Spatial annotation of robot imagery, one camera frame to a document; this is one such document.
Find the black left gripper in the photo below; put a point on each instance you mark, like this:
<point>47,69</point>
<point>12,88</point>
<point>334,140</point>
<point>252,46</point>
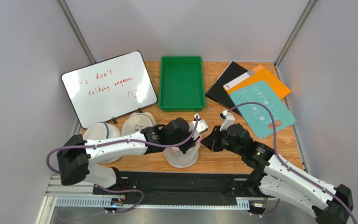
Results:
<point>191,143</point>

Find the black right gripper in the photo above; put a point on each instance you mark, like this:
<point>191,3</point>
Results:
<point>217,140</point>

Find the white mesh laundry bag pink zipper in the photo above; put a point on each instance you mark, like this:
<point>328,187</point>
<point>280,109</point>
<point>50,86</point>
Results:
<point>179,160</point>

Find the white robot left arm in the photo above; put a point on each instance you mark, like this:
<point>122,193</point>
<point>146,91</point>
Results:
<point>79,160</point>

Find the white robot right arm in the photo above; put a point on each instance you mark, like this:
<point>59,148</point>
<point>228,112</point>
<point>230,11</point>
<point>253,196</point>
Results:
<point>274,176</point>

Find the teal plastic board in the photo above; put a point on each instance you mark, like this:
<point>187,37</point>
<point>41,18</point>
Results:
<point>255,115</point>

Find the green plastic tray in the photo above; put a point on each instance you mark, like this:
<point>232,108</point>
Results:
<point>181,85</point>

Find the orange notebook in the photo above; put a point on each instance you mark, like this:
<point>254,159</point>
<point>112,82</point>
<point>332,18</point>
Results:
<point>257,74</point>

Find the whiteboard with red writing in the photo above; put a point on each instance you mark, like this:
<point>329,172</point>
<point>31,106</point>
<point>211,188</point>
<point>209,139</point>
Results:
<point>109,89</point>

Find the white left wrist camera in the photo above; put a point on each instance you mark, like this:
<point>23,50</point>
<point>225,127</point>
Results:
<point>197,127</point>

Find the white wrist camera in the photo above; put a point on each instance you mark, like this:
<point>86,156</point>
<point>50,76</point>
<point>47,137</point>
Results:
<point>197,127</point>
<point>227,120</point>

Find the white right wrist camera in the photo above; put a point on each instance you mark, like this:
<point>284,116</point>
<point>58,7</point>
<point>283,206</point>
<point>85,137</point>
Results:
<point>227,120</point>

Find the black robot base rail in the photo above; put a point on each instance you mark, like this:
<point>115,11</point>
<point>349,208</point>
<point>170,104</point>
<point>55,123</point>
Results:
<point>167,188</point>

